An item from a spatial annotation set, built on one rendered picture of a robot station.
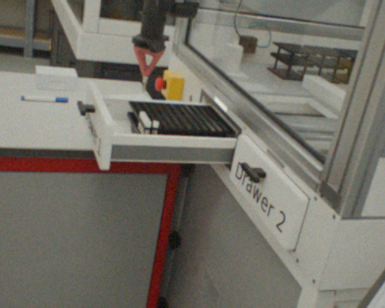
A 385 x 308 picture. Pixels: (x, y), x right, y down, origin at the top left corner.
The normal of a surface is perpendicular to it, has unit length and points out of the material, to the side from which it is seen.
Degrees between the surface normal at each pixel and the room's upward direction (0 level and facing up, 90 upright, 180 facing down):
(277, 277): 90
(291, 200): 90
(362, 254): 90
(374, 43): 90
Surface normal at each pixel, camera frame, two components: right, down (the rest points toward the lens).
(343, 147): -0.94, -0.03
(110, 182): 0.30, 0.43
